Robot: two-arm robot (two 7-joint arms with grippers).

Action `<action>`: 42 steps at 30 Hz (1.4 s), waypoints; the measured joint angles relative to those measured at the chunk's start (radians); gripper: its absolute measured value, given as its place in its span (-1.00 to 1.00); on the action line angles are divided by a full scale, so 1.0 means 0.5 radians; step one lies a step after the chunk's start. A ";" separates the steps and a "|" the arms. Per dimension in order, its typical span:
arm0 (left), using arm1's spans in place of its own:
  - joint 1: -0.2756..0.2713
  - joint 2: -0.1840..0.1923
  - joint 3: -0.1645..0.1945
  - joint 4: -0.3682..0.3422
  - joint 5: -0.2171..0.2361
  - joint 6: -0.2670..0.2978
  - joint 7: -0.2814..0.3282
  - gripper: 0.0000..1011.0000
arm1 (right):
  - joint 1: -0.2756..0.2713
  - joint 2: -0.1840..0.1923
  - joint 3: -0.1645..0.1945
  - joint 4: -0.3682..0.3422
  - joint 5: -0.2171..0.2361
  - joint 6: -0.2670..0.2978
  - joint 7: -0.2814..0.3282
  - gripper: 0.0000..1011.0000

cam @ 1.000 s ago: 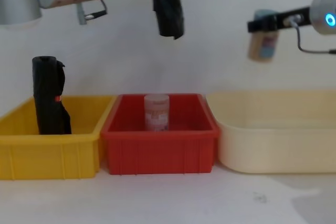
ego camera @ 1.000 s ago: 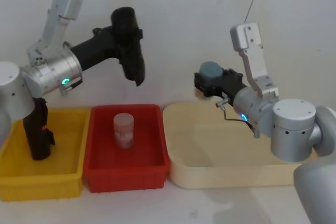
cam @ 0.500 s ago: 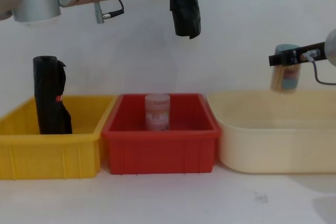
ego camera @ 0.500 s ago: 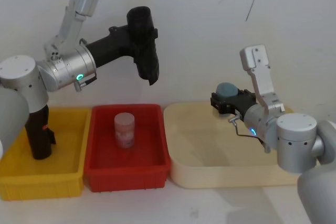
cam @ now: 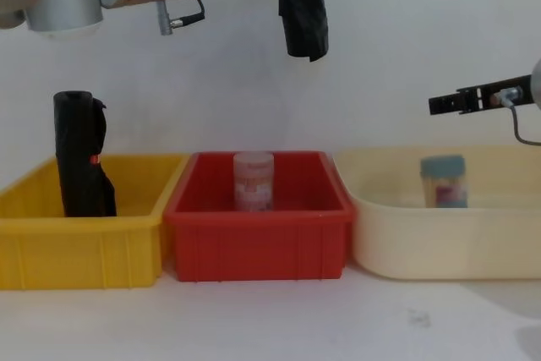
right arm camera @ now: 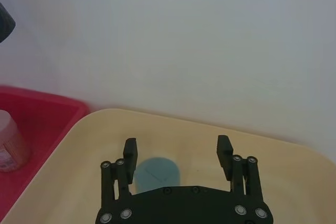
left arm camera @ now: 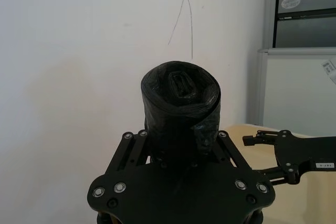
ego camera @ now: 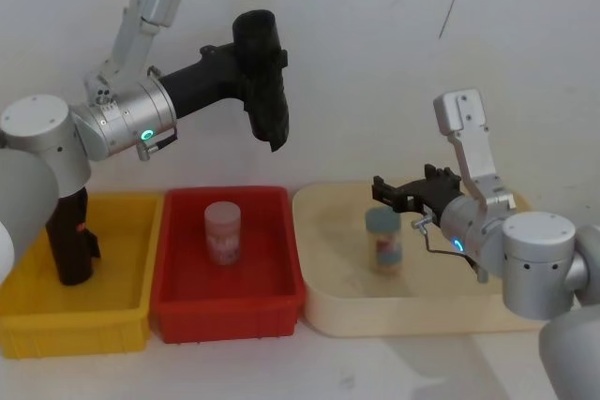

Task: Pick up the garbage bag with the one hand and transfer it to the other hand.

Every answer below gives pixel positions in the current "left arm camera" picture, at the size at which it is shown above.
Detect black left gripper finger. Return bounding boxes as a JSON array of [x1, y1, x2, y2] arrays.
[[104, 130, 152, 176]]

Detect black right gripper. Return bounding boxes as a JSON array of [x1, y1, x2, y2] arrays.
[[214, 129, 336, 186]]

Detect black plastic bag roll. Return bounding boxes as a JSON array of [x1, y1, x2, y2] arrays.
[[140, 60, 222, 168]]

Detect white paper tag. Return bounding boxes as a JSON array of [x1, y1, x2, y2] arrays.
[[320, 55, 336, 85]]

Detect grey framed glass window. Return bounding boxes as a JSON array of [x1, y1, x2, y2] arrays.
[[264, 0, 336, 49]]

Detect white board with grey frame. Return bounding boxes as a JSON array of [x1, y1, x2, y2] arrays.
[[256, 47, 336, 137]]

